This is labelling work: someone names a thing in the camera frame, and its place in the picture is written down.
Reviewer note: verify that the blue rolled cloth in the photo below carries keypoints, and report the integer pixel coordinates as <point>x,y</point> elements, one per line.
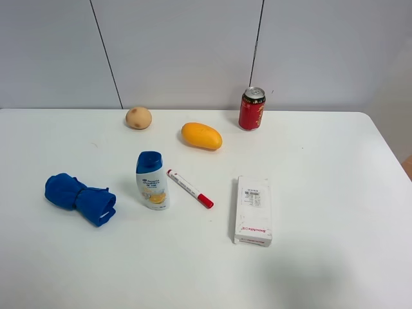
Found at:
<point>94,204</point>

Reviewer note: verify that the white blue shampoo bottle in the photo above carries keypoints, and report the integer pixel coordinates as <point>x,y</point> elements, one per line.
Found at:
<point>151,180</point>

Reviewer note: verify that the red white marker pen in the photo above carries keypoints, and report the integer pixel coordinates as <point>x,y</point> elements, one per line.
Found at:
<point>205,201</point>

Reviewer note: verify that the beige spotted potato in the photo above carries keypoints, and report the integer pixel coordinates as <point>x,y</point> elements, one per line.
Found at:
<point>138,118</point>

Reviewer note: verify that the yellow mango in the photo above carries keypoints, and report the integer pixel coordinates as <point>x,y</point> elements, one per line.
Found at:
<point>202,136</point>

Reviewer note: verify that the red drink can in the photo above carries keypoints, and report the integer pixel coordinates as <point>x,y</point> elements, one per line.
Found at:
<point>251,109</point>

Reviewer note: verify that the white cardboard box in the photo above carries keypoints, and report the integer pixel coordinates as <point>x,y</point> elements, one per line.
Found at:
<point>253,222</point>

